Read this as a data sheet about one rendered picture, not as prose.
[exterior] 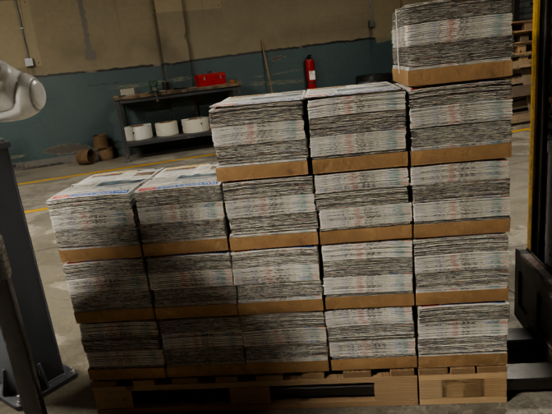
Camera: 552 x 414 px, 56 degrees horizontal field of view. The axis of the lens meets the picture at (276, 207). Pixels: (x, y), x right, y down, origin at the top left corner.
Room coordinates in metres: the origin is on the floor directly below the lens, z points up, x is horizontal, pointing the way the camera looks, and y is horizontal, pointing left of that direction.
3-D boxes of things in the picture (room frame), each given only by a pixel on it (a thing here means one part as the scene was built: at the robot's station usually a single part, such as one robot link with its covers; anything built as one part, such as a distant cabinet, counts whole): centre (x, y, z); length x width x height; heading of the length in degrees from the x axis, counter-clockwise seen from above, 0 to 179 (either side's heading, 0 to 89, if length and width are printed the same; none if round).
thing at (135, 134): (7.83, 1.25, 0.55); 1.80 x 0.70 x 1.09; 104
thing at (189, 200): (1.78, 0.14, 0.42); 1.17 x 0.39 x 0.83; 83
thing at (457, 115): (1.68, -0.58, 0.65); 0.39 x 0.30 x 1.29; 173
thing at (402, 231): (1.78, 0.14, 0.40); 1.16 x 0.38 x 0.51; 83
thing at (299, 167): (1.76, 0.01, 0.86); 0.38 x 0.29 x 0.04; 173
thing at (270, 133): (1.76, 0.01, 0.95); 0.38 x 0.29 x 0.23; 173
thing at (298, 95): (1.76, 0.00, 1.06); 0.37 x 0.29 x 0.01; 173
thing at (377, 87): (1.72, -0.28, 1.06); 0.37 x 0.28 x 0.01; 174
